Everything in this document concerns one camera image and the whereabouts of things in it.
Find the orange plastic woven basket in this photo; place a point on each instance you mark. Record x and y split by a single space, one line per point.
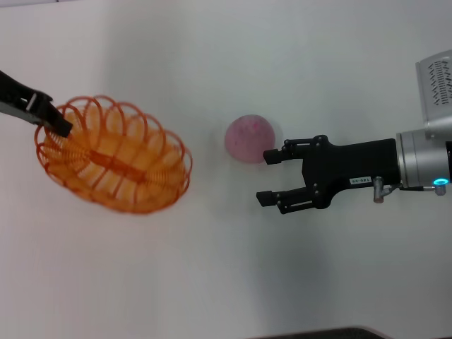
116 166

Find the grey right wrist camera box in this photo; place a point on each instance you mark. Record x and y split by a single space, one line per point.
436 92

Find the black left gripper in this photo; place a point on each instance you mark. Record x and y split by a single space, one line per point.
14 95

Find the dark curved robot edge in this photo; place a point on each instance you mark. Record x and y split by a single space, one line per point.
318 333

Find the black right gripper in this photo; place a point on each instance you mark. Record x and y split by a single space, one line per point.
353 164

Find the pink peach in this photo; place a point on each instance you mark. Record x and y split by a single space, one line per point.
245 141

